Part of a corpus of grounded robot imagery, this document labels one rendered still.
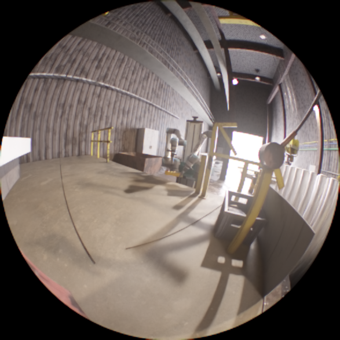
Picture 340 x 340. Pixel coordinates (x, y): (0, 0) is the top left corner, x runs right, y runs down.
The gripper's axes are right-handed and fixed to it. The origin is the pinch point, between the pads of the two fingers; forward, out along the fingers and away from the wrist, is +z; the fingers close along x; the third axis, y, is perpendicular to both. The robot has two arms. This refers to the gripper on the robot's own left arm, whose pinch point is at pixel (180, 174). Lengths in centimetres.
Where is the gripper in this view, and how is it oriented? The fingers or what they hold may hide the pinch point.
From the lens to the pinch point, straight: 146.1
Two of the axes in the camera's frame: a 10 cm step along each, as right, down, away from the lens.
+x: -1.7, 2.1, -9.6
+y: -7.9, -6.2, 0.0
